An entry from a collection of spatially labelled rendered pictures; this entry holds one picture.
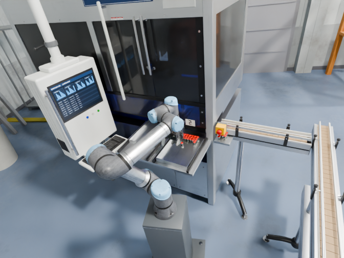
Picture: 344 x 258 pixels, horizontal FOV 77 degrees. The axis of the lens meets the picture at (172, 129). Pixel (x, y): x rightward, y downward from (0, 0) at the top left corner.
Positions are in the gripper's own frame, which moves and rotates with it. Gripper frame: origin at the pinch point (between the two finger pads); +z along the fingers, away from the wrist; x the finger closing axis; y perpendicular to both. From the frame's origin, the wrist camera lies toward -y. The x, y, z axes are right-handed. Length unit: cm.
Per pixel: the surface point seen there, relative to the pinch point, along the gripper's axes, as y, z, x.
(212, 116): -35.6, -1.6, 12.2
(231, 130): -46, 16, 24
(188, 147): -21.3, 21.3, -3.2
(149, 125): -37, 21, -51
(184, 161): -5.2, 21.3, 0.1
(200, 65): -36, -41, 4
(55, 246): 67, 110, -113
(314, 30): -416, 25, 85
